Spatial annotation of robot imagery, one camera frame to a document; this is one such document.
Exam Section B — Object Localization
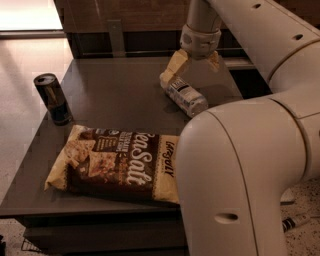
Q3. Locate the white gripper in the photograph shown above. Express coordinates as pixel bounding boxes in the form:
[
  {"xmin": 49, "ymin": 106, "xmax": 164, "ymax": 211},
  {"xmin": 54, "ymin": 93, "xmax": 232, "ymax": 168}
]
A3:
[{"xmin": 160, "ymin": 25, "xmax": 221, "ymax": 84}]

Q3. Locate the clear plastic water bottle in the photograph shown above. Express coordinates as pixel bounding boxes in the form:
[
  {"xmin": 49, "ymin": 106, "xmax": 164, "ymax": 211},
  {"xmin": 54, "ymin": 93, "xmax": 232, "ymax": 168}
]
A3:
[{"xmin": 160, "ymin": 74, "xmax": 208, "ymax": 118}]

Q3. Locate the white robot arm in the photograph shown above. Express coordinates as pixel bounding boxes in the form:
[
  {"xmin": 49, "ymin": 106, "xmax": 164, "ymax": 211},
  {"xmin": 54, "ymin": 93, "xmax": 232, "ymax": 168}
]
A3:
[{"xmin": 176, "ymin": 0, "xmax": 320, "ymax": 256}]

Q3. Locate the grey drawer cabinet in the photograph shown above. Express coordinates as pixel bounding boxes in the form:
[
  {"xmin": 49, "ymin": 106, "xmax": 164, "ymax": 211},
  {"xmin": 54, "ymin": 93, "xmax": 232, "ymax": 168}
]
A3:
[{"xmin": 1, "ymin": 58, "xmax": 193, "ymax": 256}]

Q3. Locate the sea salt chips bag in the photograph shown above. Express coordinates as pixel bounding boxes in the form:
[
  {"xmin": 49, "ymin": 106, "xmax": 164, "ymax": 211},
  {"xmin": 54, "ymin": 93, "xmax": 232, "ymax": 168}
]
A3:
[{"xmin": 45, "ymin": 125, "xmax": 179, "ymax": 204}]

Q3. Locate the dark energy drink can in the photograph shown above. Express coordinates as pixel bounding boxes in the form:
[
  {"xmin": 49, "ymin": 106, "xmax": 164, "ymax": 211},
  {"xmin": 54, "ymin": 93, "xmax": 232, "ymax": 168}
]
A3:
[{"xmin": 33, "ymin": 73, "xmax": 72, "ymax": 126}]

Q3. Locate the left metal bracket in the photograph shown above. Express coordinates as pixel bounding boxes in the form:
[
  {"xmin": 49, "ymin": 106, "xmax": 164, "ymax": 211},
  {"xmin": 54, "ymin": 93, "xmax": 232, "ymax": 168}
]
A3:
[{"xmin": 107, "ymin": 19, "xmax": 126, "ymax": 58}]

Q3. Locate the wooden wall panel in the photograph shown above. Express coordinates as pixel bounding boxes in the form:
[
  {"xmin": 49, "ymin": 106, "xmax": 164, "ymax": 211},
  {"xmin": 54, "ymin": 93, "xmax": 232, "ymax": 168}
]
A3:
[{"xmin": 54, "ymin": 0, "xmax": 320, "ymax": 35}]

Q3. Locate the striped cable on floor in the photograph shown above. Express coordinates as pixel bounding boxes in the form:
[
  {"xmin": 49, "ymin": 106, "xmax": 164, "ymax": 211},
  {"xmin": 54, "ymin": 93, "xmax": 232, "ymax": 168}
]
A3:
[{"xmin": 281, "ymin": 214, "xmax": 311, "ymax": 233}]

